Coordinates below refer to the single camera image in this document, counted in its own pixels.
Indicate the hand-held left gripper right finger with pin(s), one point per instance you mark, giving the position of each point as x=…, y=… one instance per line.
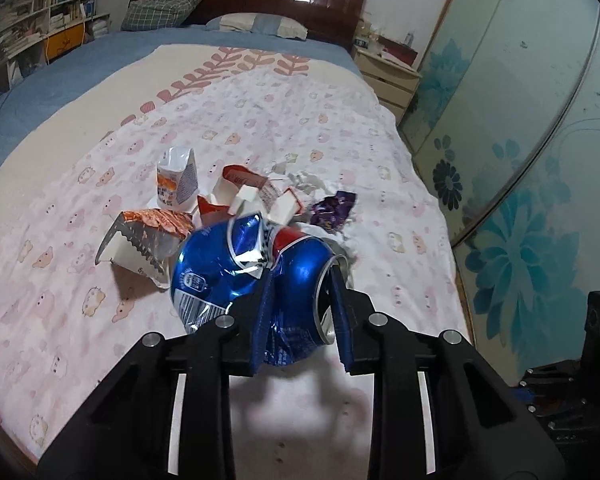
x=341, y=321

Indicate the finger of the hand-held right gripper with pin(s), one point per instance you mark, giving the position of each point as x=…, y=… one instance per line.
x=555, y=400

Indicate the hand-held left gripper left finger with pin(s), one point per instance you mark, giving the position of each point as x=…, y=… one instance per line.
x=264, y=322

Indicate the crushed blue soda can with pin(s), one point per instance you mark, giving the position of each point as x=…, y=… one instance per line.
x=220, y=270

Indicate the purple candy wrapper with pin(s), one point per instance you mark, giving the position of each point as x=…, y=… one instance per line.
x=330, y=210

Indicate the red white torn paper box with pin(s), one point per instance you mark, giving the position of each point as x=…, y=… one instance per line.
x=240, y=182

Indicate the white tissue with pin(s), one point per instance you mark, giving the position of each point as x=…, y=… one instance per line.
x=305, y=180

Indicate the torn orange paper cup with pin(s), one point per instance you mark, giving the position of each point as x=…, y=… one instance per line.
x=145, y=240

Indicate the white orange milk carton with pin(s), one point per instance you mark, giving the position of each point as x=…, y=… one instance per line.
x=177, y=180

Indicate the pink printed white blanket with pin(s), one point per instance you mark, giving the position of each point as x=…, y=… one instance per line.
x=290, y=110

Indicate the blue flower wardrobe door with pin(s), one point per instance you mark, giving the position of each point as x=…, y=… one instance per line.
x=505, y=110

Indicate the cream nightstand with drawers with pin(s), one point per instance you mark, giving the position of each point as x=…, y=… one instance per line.
x=385, y=80

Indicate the red book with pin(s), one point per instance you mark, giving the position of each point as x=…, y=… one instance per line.
x=400, y=54

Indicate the blue white pillow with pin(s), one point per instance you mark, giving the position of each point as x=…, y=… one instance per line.
x=260, y=25

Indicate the bed with blue sheet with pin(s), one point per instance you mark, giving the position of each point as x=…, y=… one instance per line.
x=80, y=70

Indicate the green plaid pillow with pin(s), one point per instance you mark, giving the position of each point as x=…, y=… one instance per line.
x=165, y=5

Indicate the white bookshelf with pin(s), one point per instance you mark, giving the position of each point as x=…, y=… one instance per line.
x=45, y=10

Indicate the rows of books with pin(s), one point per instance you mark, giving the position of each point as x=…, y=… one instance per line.
x=25, y=25

